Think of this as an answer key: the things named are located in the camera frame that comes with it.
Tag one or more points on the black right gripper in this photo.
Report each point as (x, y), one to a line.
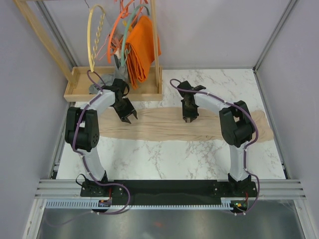
(193, 115)

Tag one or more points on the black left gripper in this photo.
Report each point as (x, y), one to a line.
(130, 111)

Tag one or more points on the beige trousers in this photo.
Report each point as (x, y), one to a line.
(161, 124)

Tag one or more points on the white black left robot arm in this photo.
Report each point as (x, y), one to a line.
(82, 125)

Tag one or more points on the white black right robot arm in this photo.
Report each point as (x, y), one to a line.
(238, 129)

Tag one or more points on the pink thin hanger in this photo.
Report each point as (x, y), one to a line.
(105, 49)

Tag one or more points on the orange plastic hanger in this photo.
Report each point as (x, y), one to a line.
(113, 43)

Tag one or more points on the teal plastic hanger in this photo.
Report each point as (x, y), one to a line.
(127, 30)

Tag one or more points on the grey garment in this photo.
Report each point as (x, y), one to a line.
(108, 79)

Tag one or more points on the orange cloth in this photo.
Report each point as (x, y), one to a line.
(141, 56)

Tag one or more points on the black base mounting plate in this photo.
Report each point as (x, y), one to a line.
(169, 192)

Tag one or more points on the grey slotted cable duct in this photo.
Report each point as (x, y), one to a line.
(96, 204)

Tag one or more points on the aluminium frame rail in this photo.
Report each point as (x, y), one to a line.
(270, 189)

